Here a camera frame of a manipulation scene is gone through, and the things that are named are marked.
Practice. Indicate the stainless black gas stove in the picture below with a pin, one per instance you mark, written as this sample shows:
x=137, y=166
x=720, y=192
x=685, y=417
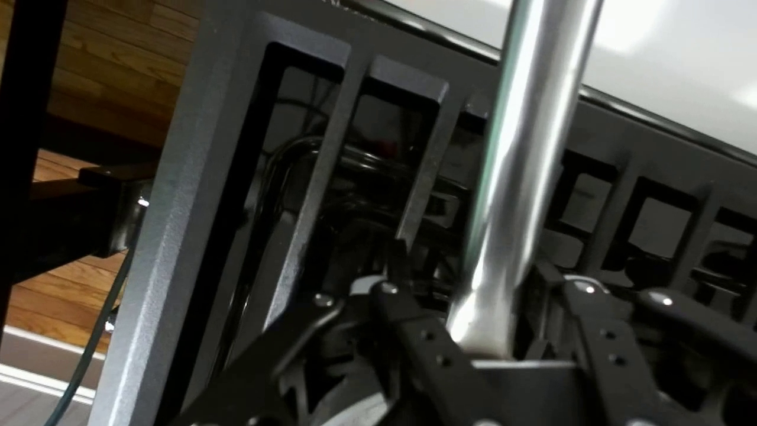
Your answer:
x=196, y=158

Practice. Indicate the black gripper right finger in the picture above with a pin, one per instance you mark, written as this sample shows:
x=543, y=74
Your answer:
x=653, y=356

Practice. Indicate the black stand post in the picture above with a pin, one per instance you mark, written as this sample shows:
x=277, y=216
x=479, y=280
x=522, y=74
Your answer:
x=26, y=119

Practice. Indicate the small lidless steel saucepan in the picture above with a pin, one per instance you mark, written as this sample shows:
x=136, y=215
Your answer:
x=511, y=158

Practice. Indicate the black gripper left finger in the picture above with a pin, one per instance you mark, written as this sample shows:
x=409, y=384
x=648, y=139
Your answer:
x=394, y=364

